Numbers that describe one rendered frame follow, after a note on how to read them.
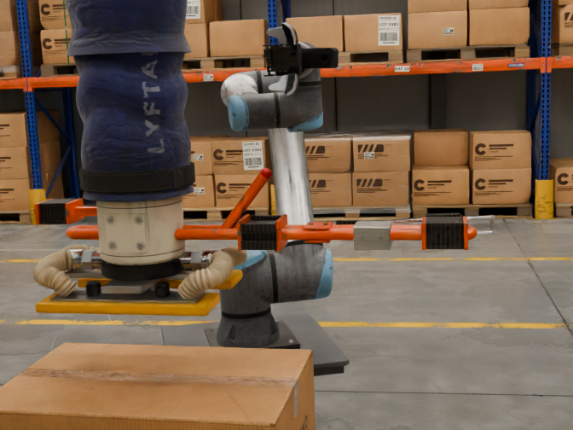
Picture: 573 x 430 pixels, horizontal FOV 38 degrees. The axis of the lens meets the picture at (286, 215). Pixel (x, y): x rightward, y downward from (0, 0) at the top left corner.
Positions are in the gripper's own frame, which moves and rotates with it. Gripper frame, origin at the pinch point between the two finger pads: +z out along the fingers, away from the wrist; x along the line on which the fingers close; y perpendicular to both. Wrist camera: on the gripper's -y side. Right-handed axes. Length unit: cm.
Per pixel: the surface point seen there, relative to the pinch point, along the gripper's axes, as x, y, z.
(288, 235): -33.4, -3.6, 25.5
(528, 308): -158, -86, -359
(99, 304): -44, 31, 37
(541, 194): -132, -130, -680
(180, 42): 3.6, 15.9, 24.8
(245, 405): -64, 4, 36
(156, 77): -2.8, 19.7, 28.8
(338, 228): -32.9, -12.6, 21.3
